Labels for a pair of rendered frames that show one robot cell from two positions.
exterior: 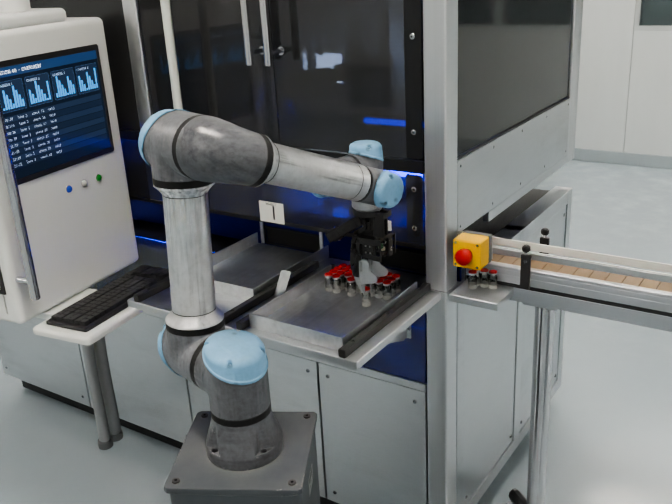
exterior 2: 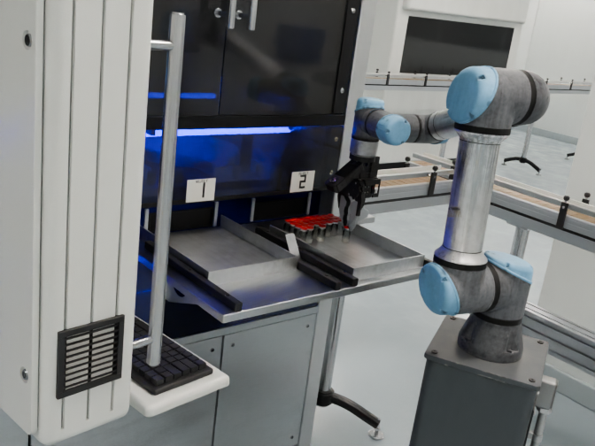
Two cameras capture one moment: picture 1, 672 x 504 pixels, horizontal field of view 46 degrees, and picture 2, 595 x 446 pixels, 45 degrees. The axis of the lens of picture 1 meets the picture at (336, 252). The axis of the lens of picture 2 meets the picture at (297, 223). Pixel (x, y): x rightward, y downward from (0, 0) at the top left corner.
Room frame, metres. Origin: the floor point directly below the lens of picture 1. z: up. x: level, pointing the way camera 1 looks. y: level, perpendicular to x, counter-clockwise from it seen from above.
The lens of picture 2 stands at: (1.40, 1.83, 1.53)
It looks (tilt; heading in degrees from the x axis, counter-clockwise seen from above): 18 degrees down; 284
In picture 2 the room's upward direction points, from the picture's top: 7 degrees clockwise
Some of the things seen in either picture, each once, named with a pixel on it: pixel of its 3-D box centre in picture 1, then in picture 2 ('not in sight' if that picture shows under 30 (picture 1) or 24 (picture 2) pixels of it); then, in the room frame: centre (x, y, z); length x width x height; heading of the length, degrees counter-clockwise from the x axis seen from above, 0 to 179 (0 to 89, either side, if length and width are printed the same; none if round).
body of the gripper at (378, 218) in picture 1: (371, 232); (361, 175); (1.72, -0.09, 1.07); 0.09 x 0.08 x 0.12; 55
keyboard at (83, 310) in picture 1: (116, 294); (124, 337); (2.03, 0.63, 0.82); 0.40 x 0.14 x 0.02; 153
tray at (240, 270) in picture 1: (255, 264); (215, 246); (2.01, 0.22, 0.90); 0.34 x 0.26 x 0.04; 146
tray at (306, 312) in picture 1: (336, 303); (344, 245); (1.72, 0.01, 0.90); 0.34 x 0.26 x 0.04; 145
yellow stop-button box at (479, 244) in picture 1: (472, 250); not in sight; (1.77, -0.33, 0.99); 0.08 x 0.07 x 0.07; 146
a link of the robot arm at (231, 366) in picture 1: (234, 371); (501, 282); (1.31, 0.20, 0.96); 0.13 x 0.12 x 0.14; 41
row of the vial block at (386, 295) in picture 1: (359, 284); (319, 229); (1.81, -0.06, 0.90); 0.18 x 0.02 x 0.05; 55
